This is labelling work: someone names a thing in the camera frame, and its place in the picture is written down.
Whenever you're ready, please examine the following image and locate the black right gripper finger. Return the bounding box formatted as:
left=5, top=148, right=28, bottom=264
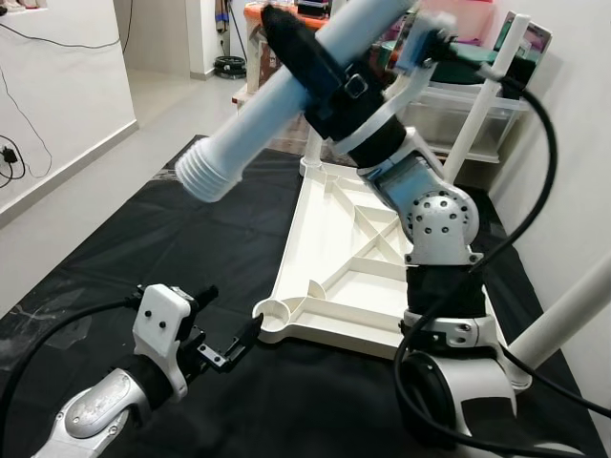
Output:
left=260, top=3, right=347, bottom=96

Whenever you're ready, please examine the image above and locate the black tablecloth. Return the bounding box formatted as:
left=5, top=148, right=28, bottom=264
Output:
left=0, top=134, right=611, bottom=458

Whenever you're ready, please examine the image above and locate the thin grey wall cable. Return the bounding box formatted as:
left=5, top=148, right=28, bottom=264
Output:
left=0, top=0, right=135, bottom=49

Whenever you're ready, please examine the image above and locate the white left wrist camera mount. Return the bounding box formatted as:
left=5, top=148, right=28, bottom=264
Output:
left=132, top=284, right=197, bottom=397

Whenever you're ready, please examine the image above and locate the pink plastic tub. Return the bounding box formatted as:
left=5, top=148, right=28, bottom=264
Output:
left=449, top=0, right=497, bottom=39

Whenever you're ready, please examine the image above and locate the black wall cable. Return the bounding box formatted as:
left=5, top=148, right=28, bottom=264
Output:
left=0, top=67, right=53, bottom=187

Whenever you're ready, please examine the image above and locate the green pot lid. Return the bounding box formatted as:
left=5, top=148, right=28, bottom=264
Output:
left=444, top=38, right=512, bottom=85

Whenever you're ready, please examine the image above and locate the white plastic table top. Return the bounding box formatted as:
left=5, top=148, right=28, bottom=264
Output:
left=253, top=157, right=536, bottom=387

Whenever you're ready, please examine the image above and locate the clear plastic bag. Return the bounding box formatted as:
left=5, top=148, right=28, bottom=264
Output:
left=0, top=286, right=87, bottom=344

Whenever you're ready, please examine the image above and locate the black coiled hose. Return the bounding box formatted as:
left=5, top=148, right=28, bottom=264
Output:
left=215, top=57, right=249, bottom=79

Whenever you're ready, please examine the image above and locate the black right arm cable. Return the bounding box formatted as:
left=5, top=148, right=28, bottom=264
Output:
left=396, top=29, right=611, bottom=458

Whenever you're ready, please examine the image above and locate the clear plastic container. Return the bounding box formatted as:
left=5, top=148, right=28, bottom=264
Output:
left=411, top=81, right=531, bottom=158

